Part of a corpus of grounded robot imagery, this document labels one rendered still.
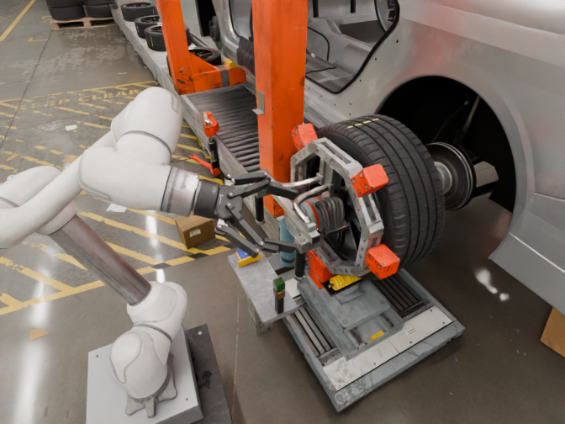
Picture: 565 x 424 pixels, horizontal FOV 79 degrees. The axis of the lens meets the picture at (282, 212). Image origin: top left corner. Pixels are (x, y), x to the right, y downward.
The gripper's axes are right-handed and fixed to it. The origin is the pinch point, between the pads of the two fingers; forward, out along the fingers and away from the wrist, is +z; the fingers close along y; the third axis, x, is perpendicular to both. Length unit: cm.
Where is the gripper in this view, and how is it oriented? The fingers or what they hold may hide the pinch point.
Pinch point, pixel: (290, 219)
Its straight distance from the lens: 73.5
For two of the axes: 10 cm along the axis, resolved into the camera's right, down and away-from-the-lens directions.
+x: -3.6, 4.9, 7.9
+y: 0.5, -8.4, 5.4
